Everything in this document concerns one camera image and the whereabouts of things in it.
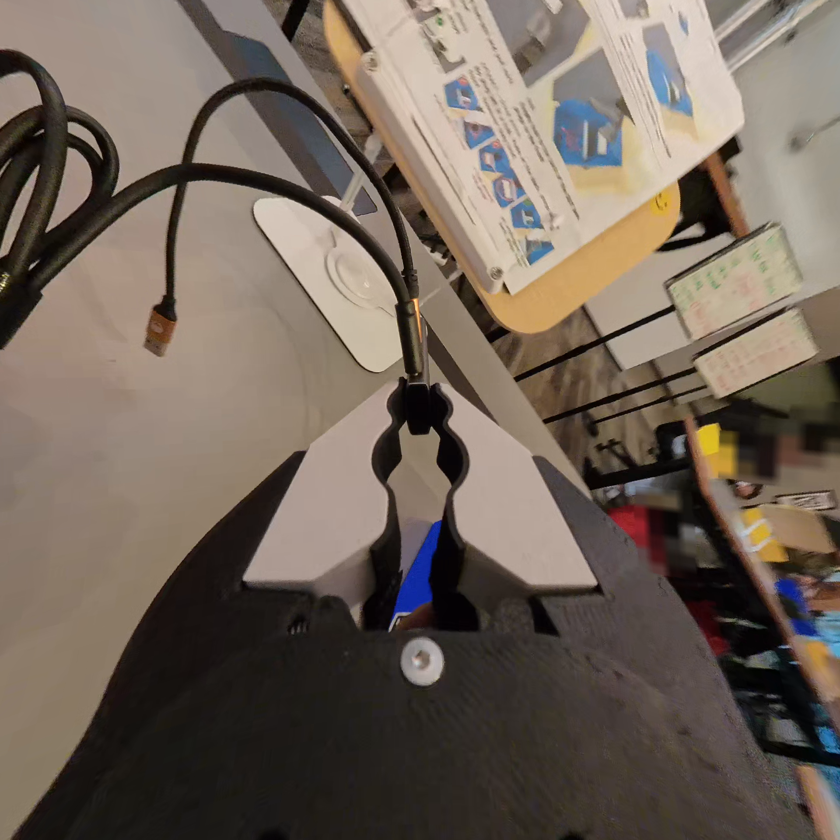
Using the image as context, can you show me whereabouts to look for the wooden desk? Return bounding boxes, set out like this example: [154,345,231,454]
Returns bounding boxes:
[682,416,840,840]

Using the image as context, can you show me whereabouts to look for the whiteboard with green heading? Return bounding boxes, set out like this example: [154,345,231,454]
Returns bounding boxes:
[664,223,805,341]

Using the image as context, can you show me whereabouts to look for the white document stand with instructions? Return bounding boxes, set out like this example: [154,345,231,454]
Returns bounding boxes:
[323,0,746,336]

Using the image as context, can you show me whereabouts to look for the white stand with acrylic arms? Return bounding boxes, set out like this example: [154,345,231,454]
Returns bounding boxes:
[252,134,421,375]

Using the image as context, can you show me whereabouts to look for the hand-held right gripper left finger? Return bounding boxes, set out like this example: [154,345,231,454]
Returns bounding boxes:
[243,379,403,631]

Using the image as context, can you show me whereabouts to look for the grey usb hub with cable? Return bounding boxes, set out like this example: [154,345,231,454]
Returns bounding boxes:
[400,375,435,437]

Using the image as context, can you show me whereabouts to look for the small whiteboard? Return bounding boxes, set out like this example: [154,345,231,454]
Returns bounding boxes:
[692,308,820,400]

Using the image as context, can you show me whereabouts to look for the large blue plastic bin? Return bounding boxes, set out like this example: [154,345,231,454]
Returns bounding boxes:
[388,518,448,632]

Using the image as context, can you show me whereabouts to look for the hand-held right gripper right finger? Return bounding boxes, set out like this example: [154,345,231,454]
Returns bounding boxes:
[430,381,599,632]

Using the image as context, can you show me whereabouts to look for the black cable with black plugs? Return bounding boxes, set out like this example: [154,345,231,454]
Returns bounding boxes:
[0,49,429,383]

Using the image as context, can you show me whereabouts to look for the smooth black cable orange plugs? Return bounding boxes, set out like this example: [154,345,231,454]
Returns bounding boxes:
[143,77,433,382]

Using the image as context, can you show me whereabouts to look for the small blue bin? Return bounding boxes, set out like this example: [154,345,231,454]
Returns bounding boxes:
[776,579,816,632]

